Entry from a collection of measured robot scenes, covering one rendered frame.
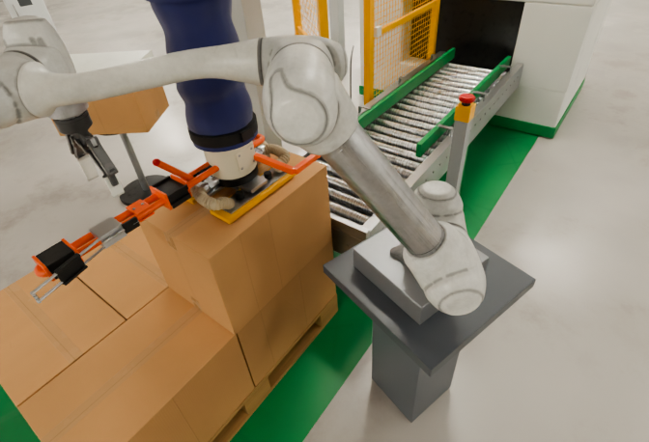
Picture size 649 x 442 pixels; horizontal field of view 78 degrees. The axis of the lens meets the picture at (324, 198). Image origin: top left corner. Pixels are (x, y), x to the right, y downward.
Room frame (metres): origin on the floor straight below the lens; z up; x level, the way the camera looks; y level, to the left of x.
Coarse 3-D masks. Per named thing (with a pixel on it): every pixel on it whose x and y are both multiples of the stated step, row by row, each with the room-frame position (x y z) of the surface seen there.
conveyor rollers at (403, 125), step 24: (456, 72) 3.11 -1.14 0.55; (480, 72) 3.07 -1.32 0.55; (504, 72) 3.03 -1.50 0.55; (408, 96) 2.77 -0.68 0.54; (432, 96) 2.74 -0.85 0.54; (456, 96) 2.71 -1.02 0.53; (480, 96) 2.69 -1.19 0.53; (384, 120) 2.40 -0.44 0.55; (408, 120) 2.38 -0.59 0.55; (432, 120) 2.36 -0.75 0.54; (384, 144) 2.09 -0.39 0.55; (408, 144) 2.08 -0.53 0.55; (408, 168) 1.87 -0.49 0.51; (336, 192) 1.65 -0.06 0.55; (360, 216) 1.45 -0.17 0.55
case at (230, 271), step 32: (224, 192) 1.19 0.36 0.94; (288, 192) 1.16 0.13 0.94; (320, 192) 1.27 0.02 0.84; (160, 224) 1.04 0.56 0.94; (192, 224) 1.02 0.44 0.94; (224, 224) 1.01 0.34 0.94; (256, 224) 1.01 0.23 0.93; (288, 224) 1.12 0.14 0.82; (320, 224) 1.26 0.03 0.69; (160, 256) 1.07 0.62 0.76; (192, 256) 0.91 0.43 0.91; (224, 256) 0.90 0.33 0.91; (256, 256) 0.99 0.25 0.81; (288, 256) 1.10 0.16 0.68; (192, 288) 0.97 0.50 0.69; (224, 288) 0.87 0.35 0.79; (256, 288) 0.96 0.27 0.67; (224, 320) 0.88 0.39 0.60
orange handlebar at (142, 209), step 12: (264, 156) 1.17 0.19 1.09; (312, 156) 1.15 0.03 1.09; (216, 168) 1.14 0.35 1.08; (276, 168) 1.12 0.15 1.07; (288, 168) 1.09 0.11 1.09; (300, 168) 1.09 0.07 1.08; (192, 180) 1.07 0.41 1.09; (132, 204) 0.96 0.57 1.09; (144, 204) 0.96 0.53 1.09; (156, 204) 0.96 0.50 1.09; (120, 216) 0.91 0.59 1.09; (132, 216) 0.91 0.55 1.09; (144, 216) 0.92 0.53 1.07; (84, 240) 0.83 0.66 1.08
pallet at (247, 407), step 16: (336, 304) 1.32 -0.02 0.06; (320, 320) 1.22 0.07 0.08; (304, 336) 1.17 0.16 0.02; (288, 352) 1.03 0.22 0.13; (272, 368) 0.95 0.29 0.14; (288, 368) 1.01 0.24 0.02; (272, 384) 0.94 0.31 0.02; (256, 400) 0.85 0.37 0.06; (240, 416) 0.81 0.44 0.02; (224, 432) 0.75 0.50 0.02
